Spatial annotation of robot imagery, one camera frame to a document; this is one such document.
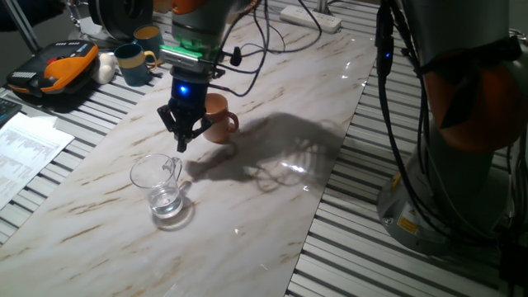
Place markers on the dark teal mug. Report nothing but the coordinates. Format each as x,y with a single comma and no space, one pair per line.
148,41

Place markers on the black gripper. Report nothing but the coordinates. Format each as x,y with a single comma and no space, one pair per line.
187,105

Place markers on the grey metal bar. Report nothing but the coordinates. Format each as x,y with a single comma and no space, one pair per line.
22,26

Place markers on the black round device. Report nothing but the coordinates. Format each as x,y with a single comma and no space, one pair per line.
119,16

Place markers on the teal mug yellow band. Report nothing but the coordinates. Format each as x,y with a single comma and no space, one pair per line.
132,70

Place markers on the white marble pattern board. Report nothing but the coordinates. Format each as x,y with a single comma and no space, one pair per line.
255,206

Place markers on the black keyboard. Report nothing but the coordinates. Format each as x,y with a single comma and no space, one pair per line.
8,111

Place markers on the clear glass mug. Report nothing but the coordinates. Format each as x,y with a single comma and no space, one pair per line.
165,202

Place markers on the slim aluminium post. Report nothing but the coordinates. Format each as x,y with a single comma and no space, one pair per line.
322,6

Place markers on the orange black teach pendant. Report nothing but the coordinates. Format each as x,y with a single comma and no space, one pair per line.
62,66

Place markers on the small white rounded object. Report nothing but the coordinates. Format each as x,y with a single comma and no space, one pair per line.
105,68

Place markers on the white printed paper sheet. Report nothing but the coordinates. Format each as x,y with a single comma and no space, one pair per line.
29,152

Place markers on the white power strip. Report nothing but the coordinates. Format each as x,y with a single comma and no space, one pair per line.
309,18

